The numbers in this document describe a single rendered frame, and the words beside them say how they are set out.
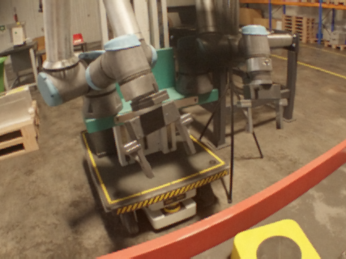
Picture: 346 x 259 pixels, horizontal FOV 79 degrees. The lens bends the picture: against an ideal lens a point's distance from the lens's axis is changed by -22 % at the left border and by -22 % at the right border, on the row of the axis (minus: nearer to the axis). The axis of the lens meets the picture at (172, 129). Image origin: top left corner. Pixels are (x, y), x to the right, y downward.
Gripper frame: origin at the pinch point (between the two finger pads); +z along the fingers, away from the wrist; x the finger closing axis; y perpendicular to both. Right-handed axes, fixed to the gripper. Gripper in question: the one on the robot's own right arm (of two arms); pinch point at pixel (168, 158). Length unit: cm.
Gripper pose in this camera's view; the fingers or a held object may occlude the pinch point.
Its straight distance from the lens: 68.2
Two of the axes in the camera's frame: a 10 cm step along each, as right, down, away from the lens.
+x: -8.0, 4.1, -4.4
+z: 3.8, 9.1, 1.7
